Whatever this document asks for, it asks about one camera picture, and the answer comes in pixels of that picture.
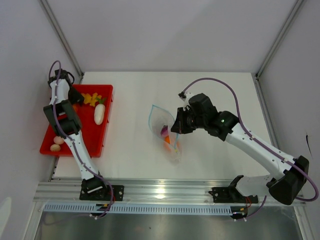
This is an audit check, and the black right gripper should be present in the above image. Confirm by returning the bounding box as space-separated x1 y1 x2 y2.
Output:
170 107 207 135

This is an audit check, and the purple toy onion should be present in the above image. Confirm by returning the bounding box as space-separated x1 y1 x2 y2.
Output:
160 125 169 138

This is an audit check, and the orange toy carrot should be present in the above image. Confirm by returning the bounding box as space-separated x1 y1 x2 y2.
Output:
164 136 171 144

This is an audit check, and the clear zip top bag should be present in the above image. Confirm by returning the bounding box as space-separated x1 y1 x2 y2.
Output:
148 104 182 165

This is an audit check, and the orange toy fruit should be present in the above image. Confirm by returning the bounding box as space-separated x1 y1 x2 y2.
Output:
163 141 181 153

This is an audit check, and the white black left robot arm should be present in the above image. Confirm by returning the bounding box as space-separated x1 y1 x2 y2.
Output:
43 68 109 200

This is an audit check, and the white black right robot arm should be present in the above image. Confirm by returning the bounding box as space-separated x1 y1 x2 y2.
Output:
170 92 309 205

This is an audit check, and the yellow toy ginger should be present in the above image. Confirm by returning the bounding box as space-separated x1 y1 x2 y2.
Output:
81 92 104 107

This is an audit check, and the red plastic tray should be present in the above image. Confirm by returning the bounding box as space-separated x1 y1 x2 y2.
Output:
39 84 114 158

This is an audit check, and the white toy radish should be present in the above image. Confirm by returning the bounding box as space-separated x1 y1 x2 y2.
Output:
93 97 107 126

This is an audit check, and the pink toy egg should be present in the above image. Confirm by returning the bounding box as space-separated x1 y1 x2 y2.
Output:
53 136 65 145

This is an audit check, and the white toy mushroom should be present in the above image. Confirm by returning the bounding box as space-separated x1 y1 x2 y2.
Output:
49 143 61 152

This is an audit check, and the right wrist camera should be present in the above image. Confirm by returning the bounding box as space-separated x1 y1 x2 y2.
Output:
178 91 194 108

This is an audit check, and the left aluminium frame post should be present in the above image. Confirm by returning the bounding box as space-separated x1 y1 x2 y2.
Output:
38 0 85 84

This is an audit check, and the aluminium frame post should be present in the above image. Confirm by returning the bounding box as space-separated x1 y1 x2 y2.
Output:
38 0 85 84
255 0 307 81

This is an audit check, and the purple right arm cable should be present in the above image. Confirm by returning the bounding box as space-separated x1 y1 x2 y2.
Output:
177 77 320 222

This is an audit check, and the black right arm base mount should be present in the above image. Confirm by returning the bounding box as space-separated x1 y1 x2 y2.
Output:
208 187 259 204

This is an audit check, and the white slotted cable duct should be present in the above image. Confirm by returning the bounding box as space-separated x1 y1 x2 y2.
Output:
43 202 233 216

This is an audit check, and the right aluminium frame post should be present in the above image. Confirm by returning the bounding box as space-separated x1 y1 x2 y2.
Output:
255 0 307 81

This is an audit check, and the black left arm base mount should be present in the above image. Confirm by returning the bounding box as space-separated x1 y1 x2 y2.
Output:
79 185 125 202

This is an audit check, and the aluminium table edge rail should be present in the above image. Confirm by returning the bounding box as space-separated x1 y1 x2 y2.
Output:
33 177 307 207

